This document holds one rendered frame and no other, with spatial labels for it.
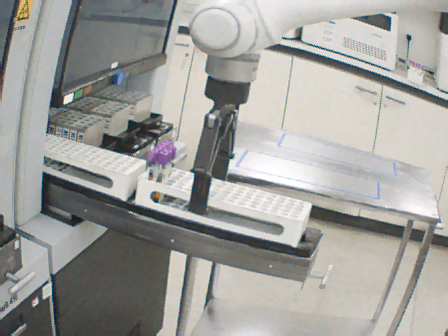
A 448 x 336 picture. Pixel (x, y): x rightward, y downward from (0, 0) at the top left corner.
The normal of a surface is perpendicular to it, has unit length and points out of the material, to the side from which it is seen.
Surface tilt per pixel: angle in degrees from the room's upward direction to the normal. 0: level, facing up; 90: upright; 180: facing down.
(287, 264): 90
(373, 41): 90
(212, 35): 94
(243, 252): 90
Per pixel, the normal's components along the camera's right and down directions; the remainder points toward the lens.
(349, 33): -0.26, 0.26
